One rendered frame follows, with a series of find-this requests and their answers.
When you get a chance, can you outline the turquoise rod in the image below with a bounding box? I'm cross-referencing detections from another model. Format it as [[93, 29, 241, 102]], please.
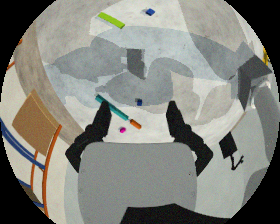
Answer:
[[95, 94, 129, 121]]

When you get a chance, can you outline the magenta rod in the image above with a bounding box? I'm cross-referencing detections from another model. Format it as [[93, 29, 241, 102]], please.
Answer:
[[120, 127, 126, 133]]

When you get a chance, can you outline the lime green rod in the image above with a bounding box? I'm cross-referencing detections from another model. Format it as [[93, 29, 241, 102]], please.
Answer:
[[98, 12, 125, 29]]

